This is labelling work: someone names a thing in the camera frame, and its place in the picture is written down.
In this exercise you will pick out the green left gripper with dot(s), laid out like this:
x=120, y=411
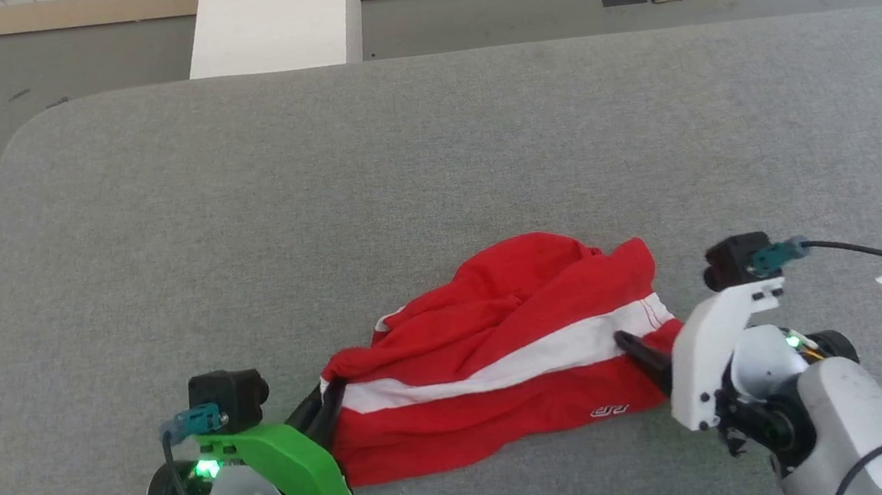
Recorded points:
x=300, y=471

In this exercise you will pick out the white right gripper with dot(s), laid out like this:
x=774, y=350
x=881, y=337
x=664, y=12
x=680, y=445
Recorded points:
x=703, y=359

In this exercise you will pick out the red garment with white stripe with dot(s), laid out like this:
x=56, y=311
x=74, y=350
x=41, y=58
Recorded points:
x=503, y=357

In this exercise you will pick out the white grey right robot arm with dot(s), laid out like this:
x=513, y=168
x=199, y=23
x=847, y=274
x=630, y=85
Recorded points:
x=844, y=434

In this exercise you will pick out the grey fabric sofa cushion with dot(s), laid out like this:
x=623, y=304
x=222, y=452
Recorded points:
x=401, y=186

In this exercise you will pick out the white rectangular box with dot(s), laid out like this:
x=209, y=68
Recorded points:
x=274, y=17

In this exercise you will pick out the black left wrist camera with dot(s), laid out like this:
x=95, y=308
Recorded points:
x=230, y=398

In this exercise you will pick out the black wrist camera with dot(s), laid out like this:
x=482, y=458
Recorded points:
x=230, y=398
x=733, y=262

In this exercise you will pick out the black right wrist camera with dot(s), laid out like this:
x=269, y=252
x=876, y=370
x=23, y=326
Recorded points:
x=733, y=262

